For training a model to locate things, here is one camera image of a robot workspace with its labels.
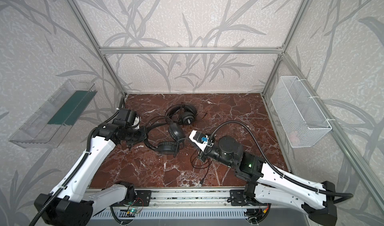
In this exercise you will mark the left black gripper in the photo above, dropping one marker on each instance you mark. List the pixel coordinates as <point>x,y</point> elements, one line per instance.
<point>142,134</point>

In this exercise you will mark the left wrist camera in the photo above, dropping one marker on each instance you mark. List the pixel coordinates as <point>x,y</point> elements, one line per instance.
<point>127,119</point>

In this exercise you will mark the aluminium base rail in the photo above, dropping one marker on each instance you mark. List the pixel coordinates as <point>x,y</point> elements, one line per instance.
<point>217,197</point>

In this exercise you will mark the black mounting plate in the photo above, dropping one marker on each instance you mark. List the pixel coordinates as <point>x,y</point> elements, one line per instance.
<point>238,198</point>
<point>142,198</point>

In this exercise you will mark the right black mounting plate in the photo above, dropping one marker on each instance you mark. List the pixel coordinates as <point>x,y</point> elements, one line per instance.
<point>238,198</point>

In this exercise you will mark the white wire mesh basket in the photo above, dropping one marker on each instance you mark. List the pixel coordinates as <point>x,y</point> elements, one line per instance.
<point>303,121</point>

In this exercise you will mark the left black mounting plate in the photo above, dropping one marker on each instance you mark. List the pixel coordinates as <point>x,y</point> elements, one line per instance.
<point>142,198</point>

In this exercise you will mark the clear plastic wall bin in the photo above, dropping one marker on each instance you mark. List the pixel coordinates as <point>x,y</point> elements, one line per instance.
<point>50,124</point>

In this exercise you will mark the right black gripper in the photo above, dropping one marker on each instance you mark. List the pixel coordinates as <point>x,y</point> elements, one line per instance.
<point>203,154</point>

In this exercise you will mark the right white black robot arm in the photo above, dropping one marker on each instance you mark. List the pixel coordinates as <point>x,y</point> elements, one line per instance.
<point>318,207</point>

